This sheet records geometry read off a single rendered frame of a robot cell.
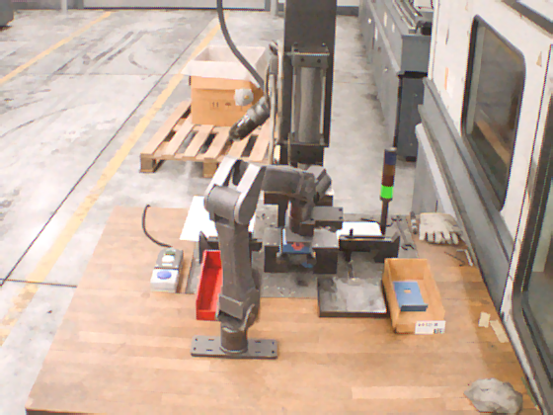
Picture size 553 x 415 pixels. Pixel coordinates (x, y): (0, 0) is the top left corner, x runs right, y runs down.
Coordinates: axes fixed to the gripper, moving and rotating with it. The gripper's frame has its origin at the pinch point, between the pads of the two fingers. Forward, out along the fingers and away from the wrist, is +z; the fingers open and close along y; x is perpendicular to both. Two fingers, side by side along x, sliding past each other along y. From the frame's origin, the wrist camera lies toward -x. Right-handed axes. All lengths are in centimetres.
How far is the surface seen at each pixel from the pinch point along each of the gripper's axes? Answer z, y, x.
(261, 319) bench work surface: 3.3, -20.2, 8.5
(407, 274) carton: 9.6, -1.4, -30.6
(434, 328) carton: -0.2, -23.9, -34.0
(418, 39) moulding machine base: 137, 273, -87
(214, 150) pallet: 201, 220, 49
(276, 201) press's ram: -6.7, 9.3, 5.9
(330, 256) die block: 7.8, 2.6, -9.2
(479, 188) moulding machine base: 26, 45, -63
